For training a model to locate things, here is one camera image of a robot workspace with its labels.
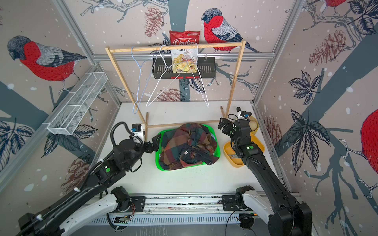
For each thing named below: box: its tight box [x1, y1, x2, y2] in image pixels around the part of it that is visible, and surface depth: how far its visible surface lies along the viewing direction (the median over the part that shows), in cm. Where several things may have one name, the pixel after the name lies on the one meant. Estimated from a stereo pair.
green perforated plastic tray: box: [155, 123, 221, 172], surface depth 81 cm
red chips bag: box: [169, 30, 201, 46], surface depth 86 cm
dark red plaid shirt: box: [159, 123, 220, 171], surface depth 81 cm
